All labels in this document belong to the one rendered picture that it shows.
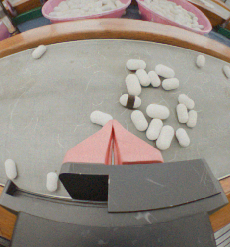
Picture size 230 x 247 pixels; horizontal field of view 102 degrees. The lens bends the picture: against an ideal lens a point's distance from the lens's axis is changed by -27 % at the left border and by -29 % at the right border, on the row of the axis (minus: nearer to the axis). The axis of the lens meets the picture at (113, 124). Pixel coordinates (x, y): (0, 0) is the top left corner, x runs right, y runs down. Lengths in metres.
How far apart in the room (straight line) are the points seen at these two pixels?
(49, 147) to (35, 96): 0.10
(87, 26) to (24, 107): 0.20
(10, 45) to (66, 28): 0.15
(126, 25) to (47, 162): 0.30
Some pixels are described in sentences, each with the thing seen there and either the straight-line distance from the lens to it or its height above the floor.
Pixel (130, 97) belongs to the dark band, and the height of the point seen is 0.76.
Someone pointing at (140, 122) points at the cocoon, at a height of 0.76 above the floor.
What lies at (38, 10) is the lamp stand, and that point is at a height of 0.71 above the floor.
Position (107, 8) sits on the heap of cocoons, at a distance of 0.42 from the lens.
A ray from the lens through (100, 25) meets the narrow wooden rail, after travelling 0.29.
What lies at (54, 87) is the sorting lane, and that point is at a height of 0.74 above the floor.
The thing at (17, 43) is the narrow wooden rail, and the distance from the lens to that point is 0.35.
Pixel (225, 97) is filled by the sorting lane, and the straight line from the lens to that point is 0.35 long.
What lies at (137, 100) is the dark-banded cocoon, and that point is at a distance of 0.19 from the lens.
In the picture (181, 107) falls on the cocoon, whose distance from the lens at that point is 0.22.
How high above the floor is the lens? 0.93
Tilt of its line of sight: 78 degrees down
